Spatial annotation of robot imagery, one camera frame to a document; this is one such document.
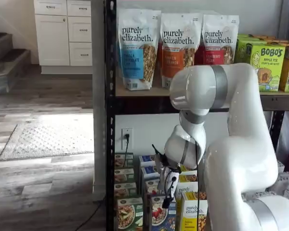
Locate blue label granola bag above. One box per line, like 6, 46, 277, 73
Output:
117, 8, 163, 91

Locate white drawer cabinet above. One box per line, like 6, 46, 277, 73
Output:
34, 0, 93, 75

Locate orange label granola bag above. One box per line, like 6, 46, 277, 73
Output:
160, 13, 203, 90

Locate black metal shelf rack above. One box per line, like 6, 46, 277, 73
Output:
103, 0, 289, 231

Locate green Bobo's snack box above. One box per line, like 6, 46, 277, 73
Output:
236, 33, 268, 46
235, 39, 286, 92

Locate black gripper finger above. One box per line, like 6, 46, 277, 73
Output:
161, 196, 172, 209

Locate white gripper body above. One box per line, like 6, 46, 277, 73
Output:
158, 165, 181, 199

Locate white wall outlet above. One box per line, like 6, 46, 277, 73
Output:
121, 128, 134, 151

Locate black power cable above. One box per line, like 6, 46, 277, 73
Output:
74, 196, 106, 231

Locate grey wooden stairs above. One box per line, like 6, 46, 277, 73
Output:
0, 16, 32, 98

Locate red label granola bag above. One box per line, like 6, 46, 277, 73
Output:
201, 14, 240, 66

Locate yellow and white granola box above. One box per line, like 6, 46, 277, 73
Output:
179, 165, 197, 176
177, 174, 199, 194
181, 192, 209, 231

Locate black plug with cord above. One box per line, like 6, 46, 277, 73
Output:
123, 133, 131, 168

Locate light grey patterned rug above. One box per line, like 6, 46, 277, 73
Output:
0, 121, 95, 162

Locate green and white oatmeal box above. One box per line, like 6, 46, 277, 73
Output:
114, 168, 135, 184
114, 152, 134, 169
114, 182, 137, 198
117, 197, 144, 231

